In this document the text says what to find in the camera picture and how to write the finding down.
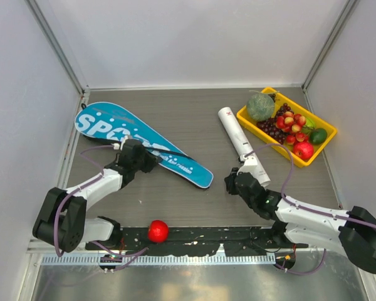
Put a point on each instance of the red apple in tray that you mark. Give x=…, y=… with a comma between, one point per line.
x=304, y=150

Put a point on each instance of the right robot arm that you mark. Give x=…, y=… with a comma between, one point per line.
x=349, y=233

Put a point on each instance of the white shuttlecock tube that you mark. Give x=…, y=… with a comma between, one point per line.
x=241, y=143

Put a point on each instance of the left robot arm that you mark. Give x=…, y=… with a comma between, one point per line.
x=62, y=220

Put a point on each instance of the white cable duct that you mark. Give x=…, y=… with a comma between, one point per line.
x=82, y=259

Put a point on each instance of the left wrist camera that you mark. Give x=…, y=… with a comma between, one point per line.
x=119, y=145

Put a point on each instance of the red ball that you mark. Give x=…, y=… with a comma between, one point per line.
x=158, y=231

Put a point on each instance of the black front rail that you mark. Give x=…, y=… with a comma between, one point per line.
x=199, y=241

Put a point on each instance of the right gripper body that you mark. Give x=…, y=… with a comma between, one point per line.
x=232, y=189

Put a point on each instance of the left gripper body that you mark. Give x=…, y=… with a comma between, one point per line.
x=146, y=162

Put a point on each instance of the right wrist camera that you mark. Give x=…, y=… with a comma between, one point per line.
x=249, y=164

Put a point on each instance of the dark grape bunch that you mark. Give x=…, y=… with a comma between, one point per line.
x=269, y=128

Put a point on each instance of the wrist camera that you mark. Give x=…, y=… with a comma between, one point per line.
x=119, y=145
x=249, y=164

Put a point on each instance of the green lime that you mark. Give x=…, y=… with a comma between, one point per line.
x=318, y=136

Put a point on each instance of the blue racket bag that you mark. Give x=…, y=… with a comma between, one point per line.
x=109, y=122

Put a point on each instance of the red cherry cluster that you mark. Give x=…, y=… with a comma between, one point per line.
x=291, y=128

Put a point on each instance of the green melon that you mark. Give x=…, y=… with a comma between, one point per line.
x=260, y=107

